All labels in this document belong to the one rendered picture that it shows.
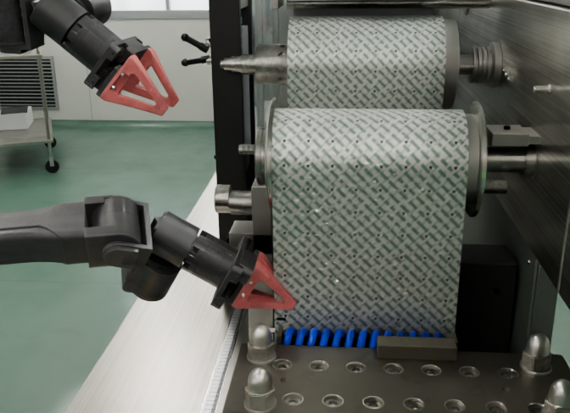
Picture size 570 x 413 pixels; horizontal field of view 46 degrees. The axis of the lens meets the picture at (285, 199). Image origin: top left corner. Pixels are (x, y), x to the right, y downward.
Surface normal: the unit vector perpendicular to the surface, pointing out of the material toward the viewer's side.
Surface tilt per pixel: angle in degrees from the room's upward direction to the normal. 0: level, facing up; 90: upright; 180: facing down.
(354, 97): 92
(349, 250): 90
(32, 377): 0
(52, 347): 0
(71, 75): 90
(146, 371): 0
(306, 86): 92
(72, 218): 27
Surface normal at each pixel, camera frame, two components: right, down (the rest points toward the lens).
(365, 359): -0.01, -0.95
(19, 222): 0.10, -0.70
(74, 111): -0.08, 0.33
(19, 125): 0.19, 0.32
